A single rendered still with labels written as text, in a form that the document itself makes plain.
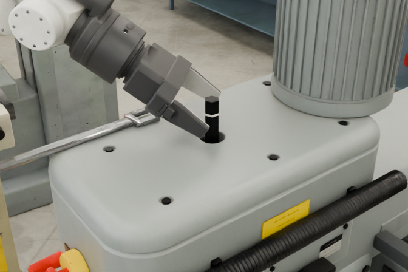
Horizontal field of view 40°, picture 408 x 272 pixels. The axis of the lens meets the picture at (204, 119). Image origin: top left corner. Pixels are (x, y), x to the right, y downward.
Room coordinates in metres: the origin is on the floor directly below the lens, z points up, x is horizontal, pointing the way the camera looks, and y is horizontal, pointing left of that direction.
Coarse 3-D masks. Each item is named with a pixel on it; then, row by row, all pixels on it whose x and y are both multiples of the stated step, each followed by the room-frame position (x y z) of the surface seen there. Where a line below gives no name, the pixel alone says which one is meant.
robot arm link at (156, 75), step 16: (112, 32) 0.69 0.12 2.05; (128, 32) 0.70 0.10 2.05; (144, 32) 0.72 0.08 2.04; (112, 48) 0.68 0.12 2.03; (128, 48) 0.68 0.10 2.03; (144, 48) 0.71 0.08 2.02; (160, 48) 0.74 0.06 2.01; (96, 64) 0.68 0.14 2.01; (112, 64) 0.68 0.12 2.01; (128, 64) 0.69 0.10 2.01; (144, 64) 0.68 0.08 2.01; (160, 64) 0.70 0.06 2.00; (176, 64) 0.72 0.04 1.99; (112, 80) 0.68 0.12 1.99; (128, 80) 0.68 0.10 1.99; (144, 80) 0.67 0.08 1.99; (160, 80) 0.67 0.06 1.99; (176, 80) 0.68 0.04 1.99; (144, 96) 0.67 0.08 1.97; (160, 96) 0.65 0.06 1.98; (160, 112) 0.65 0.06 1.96
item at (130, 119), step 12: (120, 120) 0.73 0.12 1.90; (132, 120) 0.73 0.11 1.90; (144, 120) 0.73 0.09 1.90; (156, 120) 0.74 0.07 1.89; (84, 132) 0.69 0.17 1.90; (96, 132) 0.69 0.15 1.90; (108, 132) 0.70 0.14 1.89; (48, 144) 0.66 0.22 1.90; (60, 144) 0.66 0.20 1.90; (72, 144) 0.66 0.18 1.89; (24, 156) 0.63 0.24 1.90; (36, 156) 0.63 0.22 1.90; (0, 168) 0.60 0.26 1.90; (12, 168) 0.61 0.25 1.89
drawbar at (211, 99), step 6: (210, 96) 0.70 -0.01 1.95; (210, 102) 0.69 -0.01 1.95; (216, 102) 0.69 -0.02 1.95; (210, 108) 0.68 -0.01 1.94; (216, 108) 0.69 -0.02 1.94; (210, 114) 0.68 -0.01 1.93; (210, 120) 0.68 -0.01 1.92; (216, 120) 0.69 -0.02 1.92; (210, 126) 0.68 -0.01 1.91; (216, 126) 0.69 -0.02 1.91; (210, 132) 0.68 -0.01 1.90; (216, 132) 0.69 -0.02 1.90; (210, 138) 0.68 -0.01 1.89; (216, 138) 0.69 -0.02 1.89
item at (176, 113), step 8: (176, 104) 0.65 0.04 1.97; (168, 112) 0.64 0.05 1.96; (176, 112) 0.65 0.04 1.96; (184, 112) 0.65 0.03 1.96; (192, 112) 0.65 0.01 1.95; (168, 120) 0.65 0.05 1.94; (176, 120) 0.65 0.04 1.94; (184, 120) 0.65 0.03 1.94; (192, 120) 0.64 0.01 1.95; (200, 120) 0.65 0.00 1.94; (184, 128) 0.65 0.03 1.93; (192, 128) 0.64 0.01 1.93; (200, 128) 0.64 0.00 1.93; (208, 128) 0.64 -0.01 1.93; (200, 136) 0.64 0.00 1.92
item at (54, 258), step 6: (60, 252) 0.65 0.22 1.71; (48, 258) 0.64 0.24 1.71; (54, 258) 0.64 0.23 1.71; (36, 264) 0.62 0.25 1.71; (42, 264) 0.62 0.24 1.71; (48, 264) 0.63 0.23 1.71; (54, 264) 0.63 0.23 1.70; (30, 270) 0.62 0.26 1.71; (36, 270) 0.62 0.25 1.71; (42, 270) 0.62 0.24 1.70
